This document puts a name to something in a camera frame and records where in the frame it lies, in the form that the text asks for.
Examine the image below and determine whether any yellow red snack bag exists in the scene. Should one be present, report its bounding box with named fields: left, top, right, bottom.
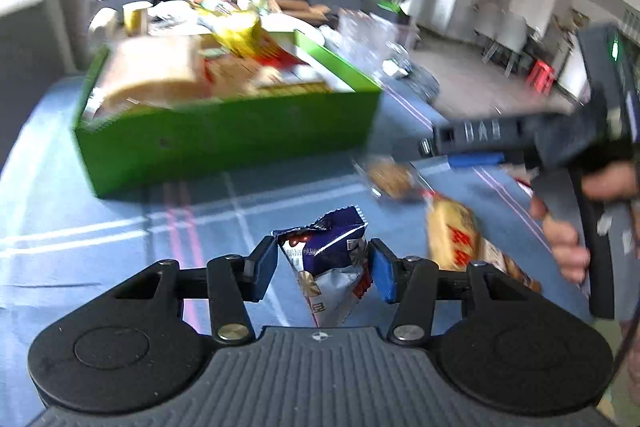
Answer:
left=208, top=11, right=304, bottom=69

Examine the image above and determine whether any blue striped tablecloth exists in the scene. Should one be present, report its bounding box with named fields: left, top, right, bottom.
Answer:
left=1, top=78, right=591, bottom=426

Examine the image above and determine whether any blue white snack packet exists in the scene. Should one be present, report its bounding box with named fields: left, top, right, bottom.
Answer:
left=272, top=206, right=372, bottom=327

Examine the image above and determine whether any green cardboard box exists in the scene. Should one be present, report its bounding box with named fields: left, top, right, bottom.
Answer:
left=73, top=30, right=382, bottom=197

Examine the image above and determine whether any red rice cracker bag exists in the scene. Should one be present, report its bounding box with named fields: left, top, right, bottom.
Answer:
left=204, top=55, right=332, bottom=100

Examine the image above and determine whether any person right hand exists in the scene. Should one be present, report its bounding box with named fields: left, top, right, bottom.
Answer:
left=528, top=160, right=640, bottom=285

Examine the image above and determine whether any orange bread packet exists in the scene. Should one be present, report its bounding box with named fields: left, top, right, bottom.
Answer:
left=425, top=192, right=541, bottom=293

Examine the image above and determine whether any yellow can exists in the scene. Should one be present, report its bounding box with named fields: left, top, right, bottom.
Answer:
left=122, top=1, right=153, bottom=37

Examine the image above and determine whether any red stool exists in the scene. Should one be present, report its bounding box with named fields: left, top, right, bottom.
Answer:
left=526, top=60, right=555, bottom=95

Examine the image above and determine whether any white dining chair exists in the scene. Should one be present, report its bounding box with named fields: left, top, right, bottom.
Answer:
left=474, top=3, right=528, bottom=77

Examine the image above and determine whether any dark round side table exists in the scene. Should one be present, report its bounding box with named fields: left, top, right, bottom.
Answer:
left=382, top=60, right=440, bottom=104

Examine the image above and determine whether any glass mug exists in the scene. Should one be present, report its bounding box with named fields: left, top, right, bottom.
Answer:
left=337, top=10, right=397, bottom=76

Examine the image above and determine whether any grey armchair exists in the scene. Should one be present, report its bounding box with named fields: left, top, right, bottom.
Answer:
left=0, top=0, right=90, bottom=161

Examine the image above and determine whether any white round coffee table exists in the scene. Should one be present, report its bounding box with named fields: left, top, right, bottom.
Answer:
left=100, top=0, right=326, bottom=46

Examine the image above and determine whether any sliced bread loaf bag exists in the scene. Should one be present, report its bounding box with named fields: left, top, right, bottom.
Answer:
left=85, top=35, right=210, bottom=118

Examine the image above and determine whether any round cookie in wrapper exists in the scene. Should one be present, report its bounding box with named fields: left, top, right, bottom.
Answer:
left=355, top=156, right=430, bottom=202

